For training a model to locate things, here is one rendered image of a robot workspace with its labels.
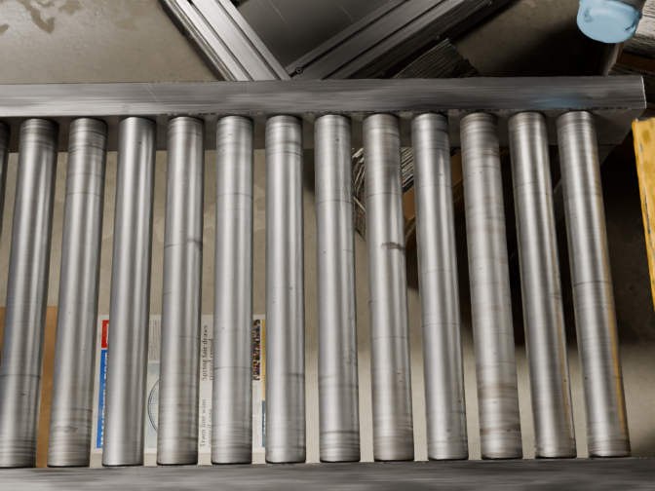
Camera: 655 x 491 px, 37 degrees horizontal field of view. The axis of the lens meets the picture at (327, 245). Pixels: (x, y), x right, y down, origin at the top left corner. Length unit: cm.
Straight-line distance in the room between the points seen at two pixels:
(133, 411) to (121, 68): 121
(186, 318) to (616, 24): 63
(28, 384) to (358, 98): 55
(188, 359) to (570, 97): 60
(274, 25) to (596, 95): 87
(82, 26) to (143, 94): 103
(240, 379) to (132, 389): 13
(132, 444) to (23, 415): 14
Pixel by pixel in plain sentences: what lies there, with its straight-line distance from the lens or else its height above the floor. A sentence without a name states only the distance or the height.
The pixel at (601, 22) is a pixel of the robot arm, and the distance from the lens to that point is 126.
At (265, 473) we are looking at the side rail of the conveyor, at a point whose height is 80.
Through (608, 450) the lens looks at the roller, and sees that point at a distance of 122.
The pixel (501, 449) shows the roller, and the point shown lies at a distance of 119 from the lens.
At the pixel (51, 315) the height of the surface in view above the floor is 0.
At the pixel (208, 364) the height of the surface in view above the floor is 1.
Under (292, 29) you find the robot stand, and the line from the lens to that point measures 203.
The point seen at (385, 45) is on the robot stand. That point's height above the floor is 23.
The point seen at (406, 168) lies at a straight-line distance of 172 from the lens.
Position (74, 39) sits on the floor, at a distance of 233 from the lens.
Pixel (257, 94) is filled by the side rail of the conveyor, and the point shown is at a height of 80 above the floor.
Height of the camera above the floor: 196
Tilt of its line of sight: 72 degrees down
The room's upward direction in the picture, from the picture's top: 1 degrees clockwise
